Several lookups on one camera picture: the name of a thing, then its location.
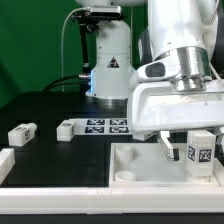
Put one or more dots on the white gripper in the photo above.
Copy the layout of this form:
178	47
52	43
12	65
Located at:
158	107

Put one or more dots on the white front fence rail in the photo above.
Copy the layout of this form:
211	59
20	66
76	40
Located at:
111	200

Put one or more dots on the black camera stand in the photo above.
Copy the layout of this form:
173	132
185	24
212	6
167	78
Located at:
86	25

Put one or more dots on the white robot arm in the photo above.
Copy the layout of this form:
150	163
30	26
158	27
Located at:
177	47

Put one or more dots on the white marker base plate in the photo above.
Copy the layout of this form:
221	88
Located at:
101	126

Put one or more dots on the white square tabletop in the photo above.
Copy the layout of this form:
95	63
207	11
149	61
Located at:
146	165

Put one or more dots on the white left fence piece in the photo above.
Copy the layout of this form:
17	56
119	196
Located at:
7	161

